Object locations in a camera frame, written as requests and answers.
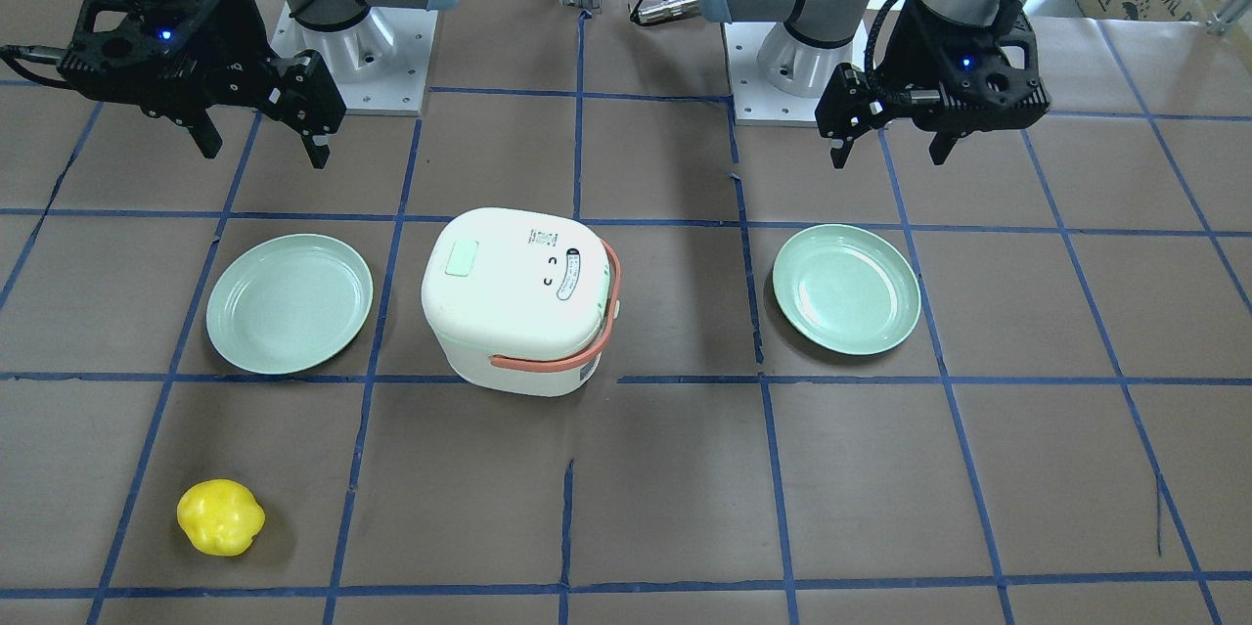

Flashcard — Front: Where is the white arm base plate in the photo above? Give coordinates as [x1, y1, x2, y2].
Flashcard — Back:
[722, 21, 868, 127]
[270, 8, 441, 116]

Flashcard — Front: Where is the yellow bell pepper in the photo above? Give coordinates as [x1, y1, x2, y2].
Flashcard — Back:
[177, 478, 267, 559]

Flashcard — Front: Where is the green plate far from pepper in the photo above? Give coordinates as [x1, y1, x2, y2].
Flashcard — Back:
[771, 224, 921, 356]

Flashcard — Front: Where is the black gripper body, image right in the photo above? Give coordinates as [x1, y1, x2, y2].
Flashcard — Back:
[818, 0, 1050, 142]

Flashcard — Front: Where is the green plate near yellow pepper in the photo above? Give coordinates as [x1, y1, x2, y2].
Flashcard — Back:
[205, 234, 373, 374]

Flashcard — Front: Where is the silver metal connector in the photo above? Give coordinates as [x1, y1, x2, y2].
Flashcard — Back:
[630, 0, 700, 26]

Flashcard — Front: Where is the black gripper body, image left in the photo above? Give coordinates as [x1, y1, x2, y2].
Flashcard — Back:
[58, 0, 347, 134]

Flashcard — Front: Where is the white rice cooker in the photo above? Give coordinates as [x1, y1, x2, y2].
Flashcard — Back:
[421, 207, 622, 397]

